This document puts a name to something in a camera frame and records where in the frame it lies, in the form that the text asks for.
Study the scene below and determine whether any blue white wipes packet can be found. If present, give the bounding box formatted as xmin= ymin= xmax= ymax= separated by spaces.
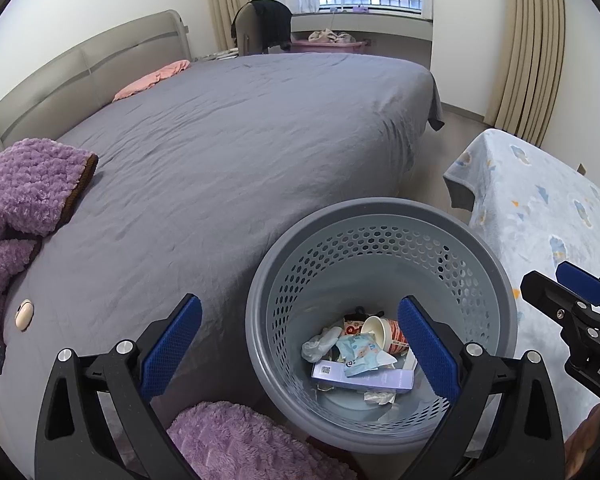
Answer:
xmin=336 ymin=335 xmax=399 ymax=377

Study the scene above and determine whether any pink plastic basin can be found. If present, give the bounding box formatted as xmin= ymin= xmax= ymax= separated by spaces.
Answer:
xmin=290 ymin=40 xmax=369 ymax=55

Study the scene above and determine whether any beige padded headboard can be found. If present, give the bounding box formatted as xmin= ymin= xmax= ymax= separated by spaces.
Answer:
xmin=0 ymin=9 xmax=192 ymax=154

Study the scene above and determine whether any pile of clothes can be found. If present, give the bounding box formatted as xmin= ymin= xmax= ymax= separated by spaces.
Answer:
xmin=307 ymin=30 xmax=356 ymax=45

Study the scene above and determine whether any white cloth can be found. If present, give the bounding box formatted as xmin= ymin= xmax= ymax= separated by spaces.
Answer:
xmin=301 ymin=326 xmax=343 ymax=361

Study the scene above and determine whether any bed with grey sheet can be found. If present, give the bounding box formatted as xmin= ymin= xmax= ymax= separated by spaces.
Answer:
xmin=0 ymin=52 xmax=446 ymax=463

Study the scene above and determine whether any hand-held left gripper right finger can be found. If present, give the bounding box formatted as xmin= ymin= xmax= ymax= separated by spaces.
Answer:
xmin=397 ymin=295 xmax=566 ymax=480

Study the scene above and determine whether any grey perforated wastebasket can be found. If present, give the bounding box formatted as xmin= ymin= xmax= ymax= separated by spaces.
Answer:
xmin=245 ymin=197 xmax=519 ymax=454

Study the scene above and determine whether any light blue printed blanket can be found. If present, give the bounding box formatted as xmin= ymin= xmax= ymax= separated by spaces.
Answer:
xmin=442 ymin=129 xmax=600 ymax=413

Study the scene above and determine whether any purple fleece garment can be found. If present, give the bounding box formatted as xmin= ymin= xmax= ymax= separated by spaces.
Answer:
xmin=0 ymin=138 xmax=100 ymax=333

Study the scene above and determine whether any beige curtain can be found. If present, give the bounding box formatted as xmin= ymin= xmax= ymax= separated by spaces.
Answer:
xmin=482 ymin=0 xmax=567 ymax=149
xmin=202 ymin=0 xmax=251 ymax=52

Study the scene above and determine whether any small round white device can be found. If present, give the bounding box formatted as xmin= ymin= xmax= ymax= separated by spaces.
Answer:
xmin=14 ymin=299 xmax=35 ymax=332

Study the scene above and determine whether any chair with black garment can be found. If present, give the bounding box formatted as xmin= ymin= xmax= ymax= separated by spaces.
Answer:
xmin=230 ymin=0 xmax=294 ymax=57

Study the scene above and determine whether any pink pillow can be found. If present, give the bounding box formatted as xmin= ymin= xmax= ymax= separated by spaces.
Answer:
xmin=112 ymin=59 xmax=192 ymax=102

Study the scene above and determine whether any person's right forearm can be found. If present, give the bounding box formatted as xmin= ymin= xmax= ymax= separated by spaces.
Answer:
xmin=564 ymin=404 xmax=600 ymax=480

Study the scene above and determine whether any white red paper cup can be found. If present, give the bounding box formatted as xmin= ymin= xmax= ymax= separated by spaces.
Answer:
xmin=361 ymin=315 xmax=412 ymax=357

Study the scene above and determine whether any purple cardboard box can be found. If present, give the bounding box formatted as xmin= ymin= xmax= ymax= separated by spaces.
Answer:
xmin=311 ymin=361 xmax=415 ymax=392

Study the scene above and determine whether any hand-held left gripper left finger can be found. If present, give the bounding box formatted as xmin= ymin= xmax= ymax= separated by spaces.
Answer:
xmin=34 ymin=294 xmax=203 ymax=480

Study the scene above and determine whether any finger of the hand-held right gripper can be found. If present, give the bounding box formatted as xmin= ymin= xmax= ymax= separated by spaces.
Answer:
xmin=555 ymin=261 xmax=600 ymax=318
xmin=520 ymin=270 xmax=588 ymax=322

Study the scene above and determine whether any person's purple fleece left leg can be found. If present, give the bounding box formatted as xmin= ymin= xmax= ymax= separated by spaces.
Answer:
xmin=167 ymin=400 xmax=357 ymax=480

